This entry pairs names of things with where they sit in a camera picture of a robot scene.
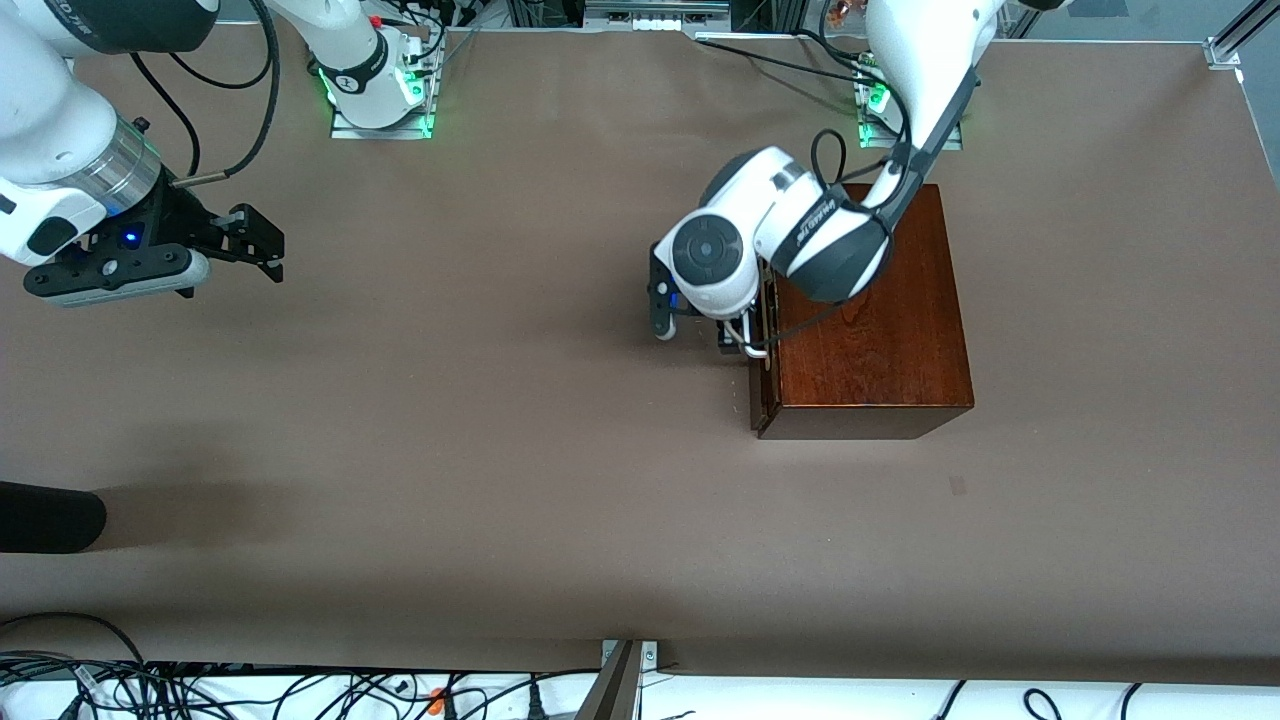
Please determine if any dark brown wooden cabinet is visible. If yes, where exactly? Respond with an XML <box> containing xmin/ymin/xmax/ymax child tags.
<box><xmin>750</xmin><ymin>183</ymin><xmax>976</xmax><ymax>441</ymax></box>

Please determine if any grey aluminium profile bar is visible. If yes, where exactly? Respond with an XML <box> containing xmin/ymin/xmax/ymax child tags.
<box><xmin>575</xmin><ymin>640</ymin><xmax>646</xmax><ymax>720</ymax></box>

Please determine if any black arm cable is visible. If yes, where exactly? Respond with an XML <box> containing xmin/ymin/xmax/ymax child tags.
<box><xmin>765</xmin><ymin>128</ymin><xmax>906</xmax><ymax>353</ymax></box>
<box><xmin>130</xmin><ymin>0</ymin><xmax>283</xmax><ymax>191</ymax></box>

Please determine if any silver corner frame bracket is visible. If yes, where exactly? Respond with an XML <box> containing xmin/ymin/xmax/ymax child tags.
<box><xmin>1205</xmin><ymin>0</ymin><xmax>1280</xmax><ymax>71</ymax></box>

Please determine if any black foam cylinder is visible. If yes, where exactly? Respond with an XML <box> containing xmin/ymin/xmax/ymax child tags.
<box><xmin>0</xmin><ymin>480</ymin><xmax>108</xmax><ymax>554</ymax></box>

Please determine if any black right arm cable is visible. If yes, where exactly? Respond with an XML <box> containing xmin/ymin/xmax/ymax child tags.
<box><xmin>130</xmin><ymin>0</ymin><xmax>283</xmax><ymax>191</ymax></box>

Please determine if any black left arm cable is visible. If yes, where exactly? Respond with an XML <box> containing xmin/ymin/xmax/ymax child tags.
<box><xmin>765</xmin><ymin>128</ymin><xmax>906</xmax><ymax>353</ymax></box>

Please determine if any black looped cable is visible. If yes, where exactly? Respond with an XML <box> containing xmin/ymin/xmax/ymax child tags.
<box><xmin>0</xmin><ymin>612</ymin><xmax>151</xmax><ymax>720</ymax></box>

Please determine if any wooden drawer with white handle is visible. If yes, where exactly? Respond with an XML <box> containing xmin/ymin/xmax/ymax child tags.
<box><xmin>725</xmin><ymin>285</ymin><xmax>773</xmax><ymax>436</ymax></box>

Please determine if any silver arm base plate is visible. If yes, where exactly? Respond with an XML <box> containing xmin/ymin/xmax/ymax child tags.
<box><xmin>330</xmin><ymin>30</ymin><xmax>438</xmax><ymax>141</ymax></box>
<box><xmin>855</xmin><ymin>55</ymin><xmax>966</xmax><ymax>151</ymax></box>

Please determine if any silver frame rail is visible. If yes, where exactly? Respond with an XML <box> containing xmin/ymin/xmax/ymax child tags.
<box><xmin>585</xmin><ymin>0</ymin><xmax>731</xmax><ymax>26</ymax></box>

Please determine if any black cable on table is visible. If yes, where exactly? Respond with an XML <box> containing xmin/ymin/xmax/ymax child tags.
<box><xmin>695</xmin><ymin>33</ymin><xmax>886</xmax><ymax>89</ymax></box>

